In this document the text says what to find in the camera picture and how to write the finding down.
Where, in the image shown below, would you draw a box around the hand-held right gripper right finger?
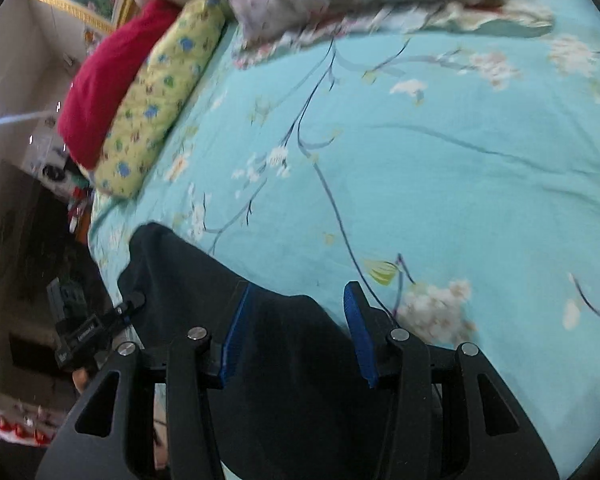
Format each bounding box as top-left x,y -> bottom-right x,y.
343,280 -> 561,480

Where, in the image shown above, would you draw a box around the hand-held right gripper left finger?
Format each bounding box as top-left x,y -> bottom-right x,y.
35,282 -> 253,480

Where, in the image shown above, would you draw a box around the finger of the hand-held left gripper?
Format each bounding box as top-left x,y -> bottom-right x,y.
100,292 -> 147,332

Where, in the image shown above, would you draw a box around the black pants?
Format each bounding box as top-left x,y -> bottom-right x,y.
117,222 -> 398,480

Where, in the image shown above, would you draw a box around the dark wooden cabinet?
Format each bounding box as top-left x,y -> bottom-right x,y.
0,160 -> 112,378

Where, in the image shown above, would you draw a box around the colourful clutter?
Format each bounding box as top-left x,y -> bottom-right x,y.
66,182 -> 95,235

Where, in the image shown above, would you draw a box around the teal floral bed sheet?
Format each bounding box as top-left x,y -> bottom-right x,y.
87,10 -> 600,480

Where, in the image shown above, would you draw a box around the yellow-green floral pillow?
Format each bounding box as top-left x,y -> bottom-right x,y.
94,0 -> 228,199

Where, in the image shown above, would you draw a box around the red pillow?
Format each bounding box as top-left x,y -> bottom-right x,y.
57,0 -> 182,168

